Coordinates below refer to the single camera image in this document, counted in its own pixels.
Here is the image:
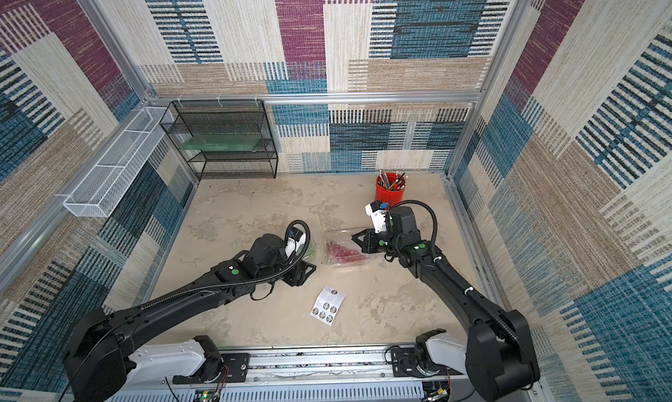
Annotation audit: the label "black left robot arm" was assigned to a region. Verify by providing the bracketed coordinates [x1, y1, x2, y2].
[63, 220, 312, 401]

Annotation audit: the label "clear box of green grapes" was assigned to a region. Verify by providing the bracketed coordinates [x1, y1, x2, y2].
[303, 243, 316, 262]

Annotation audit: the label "white wire mesh basket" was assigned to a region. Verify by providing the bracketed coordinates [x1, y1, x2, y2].
[63, 107, 166, 218]

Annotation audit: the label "pencils in red cup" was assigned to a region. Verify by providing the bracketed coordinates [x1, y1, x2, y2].
[377, 170, 407, 192]

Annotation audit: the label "clear box of red grapes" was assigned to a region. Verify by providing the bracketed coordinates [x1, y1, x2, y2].
[325, 228, 374, 267]

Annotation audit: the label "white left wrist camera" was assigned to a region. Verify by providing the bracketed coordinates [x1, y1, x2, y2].
[285, 227, 306, 258]

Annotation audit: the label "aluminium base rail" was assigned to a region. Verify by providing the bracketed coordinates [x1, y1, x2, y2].
[104, 343, 526, 402]

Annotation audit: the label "green mat on shelf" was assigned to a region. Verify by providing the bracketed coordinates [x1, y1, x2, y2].
[178, 134, 262, 152]

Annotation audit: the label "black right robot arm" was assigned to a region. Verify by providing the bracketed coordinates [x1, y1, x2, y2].
[351, 200, 541, 401]

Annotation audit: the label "black wire mesh shelf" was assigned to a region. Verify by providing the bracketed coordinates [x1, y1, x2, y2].
[159, 99, 279, 181]

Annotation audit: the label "red pencil cup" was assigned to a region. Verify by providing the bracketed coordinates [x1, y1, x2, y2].
[374, 177, 405, 206]

